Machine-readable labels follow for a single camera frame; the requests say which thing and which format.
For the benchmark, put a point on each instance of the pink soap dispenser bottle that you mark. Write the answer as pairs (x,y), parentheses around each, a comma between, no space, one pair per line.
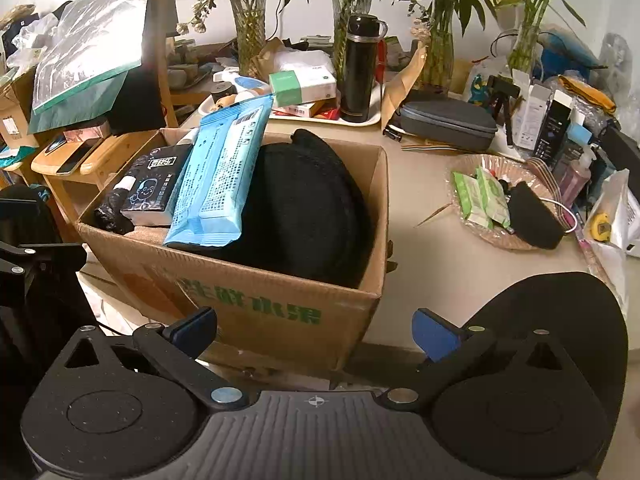
(575,175)

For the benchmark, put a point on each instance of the grey zip case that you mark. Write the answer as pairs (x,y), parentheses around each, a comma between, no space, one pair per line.
(447,122)

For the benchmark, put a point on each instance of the yellow tape measure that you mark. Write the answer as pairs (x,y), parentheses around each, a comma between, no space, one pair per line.
(601,227)

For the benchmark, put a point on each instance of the black round pad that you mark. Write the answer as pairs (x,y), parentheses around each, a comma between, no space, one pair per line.
(575,305)

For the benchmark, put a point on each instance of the pink wicker plate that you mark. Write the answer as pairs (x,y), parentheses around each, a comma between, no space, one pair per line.
(480,240)

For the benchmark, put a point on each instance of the white spray bottle blue label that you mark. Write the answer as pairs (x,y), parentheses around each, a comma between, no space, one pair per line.
(245,82)

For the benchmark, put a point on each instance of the red small box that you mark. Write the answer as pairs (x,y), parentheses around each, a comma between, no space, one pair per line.
(297,109)

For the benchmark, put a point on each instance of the brown paper bag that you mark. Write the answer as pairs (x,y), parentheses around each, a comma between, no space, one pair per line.
(402,90)

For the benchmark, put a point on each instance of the cardboard box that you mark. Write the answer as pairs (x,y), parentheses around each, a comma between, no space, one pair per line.
(280,305)

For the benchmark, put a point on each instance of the blue wet wipes packet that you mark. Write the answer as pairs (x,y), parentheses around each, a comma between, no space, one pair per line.
(220,175)

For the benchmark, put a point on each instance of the brown cardboard carton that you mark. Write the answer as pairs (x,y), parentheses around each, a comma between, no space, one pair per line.
(12,110)

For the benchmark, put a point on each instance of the black soft pouch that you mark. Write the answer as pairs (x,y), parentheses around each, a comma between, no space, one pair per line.
(535,217)

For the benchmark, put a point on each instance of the black foam pad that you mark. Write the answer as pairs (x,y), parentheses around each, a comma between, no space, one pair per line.
(285,215)

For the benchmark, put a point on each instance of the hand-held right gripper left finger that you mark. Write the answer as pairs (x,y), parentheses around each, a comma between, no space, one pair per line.
(194,327)

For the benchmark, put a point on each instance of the black round jar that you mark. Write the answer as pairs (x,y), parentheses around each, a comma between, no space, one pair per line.
(223,94)

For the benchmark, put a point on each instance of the wooden chair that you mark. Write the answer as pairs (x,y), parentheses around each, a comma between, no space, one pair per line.
(160,60)

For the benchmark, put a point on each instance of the white box with green label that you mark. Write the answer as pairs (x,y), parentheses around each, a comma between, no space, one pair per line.
(305,65)

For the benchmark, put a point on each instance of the bamboo plant in glass vase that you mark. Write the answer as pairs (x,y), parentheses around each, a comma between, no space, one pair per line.
(350,15)
(441,40)
(529,35)
(250,30)

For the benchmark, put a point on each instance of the black tissue pack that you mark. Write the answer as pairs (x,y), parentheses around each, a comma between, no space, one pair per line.
(152,185)

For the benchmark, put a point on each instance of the small black tripod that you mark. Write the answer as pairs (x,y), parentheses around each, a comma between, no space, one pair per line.
(504,97)

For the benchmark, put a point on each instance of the green snack packet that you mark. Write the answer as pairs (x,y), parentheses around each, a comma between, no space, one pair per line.
(492,200)
(467,195)

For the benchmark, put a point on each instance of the black round cushion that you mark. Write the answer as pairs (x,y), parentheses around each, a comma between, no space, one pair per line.
(314,141)

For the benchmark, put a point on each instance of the white plastic tray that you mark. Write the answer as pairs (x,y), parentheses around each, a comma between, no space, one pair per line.
(360,121)

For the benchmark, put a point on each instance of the white plastic bag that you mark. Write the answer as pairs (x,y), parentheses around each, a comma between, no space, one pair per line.
(617,210)

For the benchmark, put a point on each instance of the white tall carton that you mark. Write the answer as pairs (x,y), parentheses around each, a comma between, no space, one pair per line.
(531,115)

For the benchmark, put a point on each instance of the black thermos bottle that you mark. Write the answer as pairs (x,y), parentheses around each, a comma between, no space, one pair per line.
(360,70)

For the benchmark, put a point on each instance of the yellow bag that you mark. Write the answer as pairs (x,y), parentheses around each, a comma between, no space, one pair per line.
(587,91)

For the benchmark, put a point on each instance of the black tall carton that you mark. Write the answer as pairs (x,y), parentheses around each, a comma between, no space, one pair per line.
(552,127)

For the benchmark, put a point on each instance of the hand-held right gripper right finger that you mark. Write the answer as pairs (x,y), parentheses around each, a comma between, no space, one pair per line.
(434,337)

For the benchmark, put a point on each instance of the green and white box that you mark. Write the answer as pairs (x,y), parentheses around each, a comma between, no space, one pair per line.
(300,89)

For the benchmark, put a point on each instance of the clear bag with green edge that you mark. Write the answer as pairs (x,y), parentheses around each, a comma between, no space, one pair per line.
(90,50)

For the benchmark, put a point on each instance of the black plastic bag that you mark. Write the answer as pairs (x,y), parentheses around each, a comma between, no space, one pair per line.
(111,207)

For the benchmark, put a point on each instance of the smartphone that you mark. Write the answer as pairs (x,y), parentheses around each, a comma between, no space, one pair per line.
(72,155)

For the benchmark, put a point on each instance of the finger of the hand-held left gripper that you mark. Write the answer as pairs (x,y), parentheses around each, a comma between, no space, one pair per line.
(50,259)

